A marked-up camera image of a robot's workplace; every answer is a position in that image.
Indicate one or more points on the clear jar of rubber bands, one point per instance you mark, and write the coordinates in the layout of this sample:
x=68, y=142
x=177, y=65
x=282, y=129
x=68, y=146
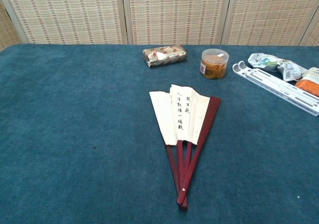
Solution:
x=214, y=67

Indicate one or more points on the cream packet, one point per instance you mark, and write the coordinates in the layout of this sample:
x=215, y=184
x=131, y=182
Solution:
x=314, y=74

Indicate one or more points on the gold foil package red logos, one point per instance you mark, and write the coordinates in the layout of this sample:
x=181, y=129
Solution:
x=164, y=56

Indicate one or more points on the orange packet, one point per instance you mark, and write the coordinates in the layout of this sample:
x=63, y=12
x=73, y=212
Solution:
x=309, y=87

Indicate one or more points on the white plastic slotted rack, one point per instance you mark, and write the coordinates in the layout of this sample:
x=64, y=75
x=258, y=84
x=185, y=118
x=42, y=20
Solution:
x=279, y=89

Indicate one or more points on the paper folding fan red ribs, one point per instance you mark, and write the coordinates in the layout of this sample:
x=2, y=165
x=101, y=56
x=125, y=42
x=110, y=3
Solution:
x=179, y=114

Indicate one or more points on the crumpled white printed bag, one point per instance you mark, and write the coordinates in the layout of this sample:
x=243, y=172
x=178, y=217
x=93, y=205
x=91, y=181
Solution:
x=279, y=64

